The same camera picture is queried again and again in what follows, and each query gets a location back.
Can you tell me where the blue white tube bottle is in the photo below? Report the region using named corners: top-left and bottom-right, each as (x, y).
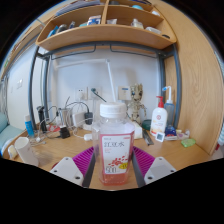
top-left (23, 114), bottom-right (35, 138)

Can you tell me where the wooden shelf unit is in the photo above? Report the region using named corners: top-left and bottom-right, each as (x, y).
top-left (35, 0), bottom-right (178, 52)

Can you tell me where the black charger block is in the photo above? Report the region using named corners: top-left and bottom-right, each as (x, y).
top-left (59, 125), bottom-right (72, 139)

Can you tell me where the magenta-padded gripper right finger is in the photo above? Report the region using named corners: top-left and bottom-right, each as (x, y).
top-left (132, 145), bottom-right (177, 188)

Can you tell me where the clear pink drink bottle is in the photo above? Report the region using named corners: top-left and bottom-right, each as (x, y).
top-left (91, 101), bottom-right (136, 187)

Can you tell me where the wrapped round snack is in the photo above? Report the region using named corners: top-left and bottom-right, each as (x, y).
top-left (7, 144), bottom-right (18, 160)

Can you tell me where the black cylindrical device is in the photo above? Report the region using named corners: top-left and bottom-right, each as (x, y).
top-left (36, 105), bottom-right (48, 133)

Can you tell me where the teal pillow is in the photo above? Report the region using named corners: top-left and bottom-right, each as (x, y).
top-left (0, 111), bottom-right (9, 134)

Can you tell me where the white wall socket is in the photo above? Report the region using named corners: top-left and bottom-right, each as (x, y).
top-left (118, 85), bottom-right (132, 101)
top-left (89, 86), bottom-right (103, 100)
top-left (74, 87), bottom-right (88, 102)

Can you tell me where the white red pump bottle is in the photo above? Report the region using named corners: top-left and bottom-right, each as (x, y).
top-left (149, 95), bottom-right (169, 137)

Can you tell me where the small green object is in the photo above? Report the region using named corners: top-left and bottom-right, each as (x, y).
top-left (180, 138), bottom-right (197, 148)

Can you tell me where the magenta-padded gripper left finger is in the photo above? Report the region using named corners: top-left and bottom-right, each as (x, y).
top-left (49, 146), bottom-right (97, 189)

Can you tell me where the white wall switch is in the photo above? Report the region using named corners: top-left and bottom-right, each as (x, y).
top-left (15, 78), bottom-right (24, 90)

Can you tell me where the wooden tree figurine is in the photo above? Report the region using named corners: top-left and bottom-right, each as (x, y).
top-left (127, 83), bottom-right (148, 126)

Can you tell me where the blue white spray bottle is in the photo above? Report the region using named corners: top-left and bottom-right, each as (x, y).
top-left (161, 85), bottom-right (176, 128)

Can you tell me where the small white digital clock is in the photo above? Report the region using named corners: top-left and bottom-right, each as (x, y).
top-left (155, 131), bottom-right (166, 143)

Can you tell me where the white paper cup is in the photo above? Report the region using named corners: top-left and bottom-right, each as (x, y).
top-left (13, 136), bottom-right (40, 167)

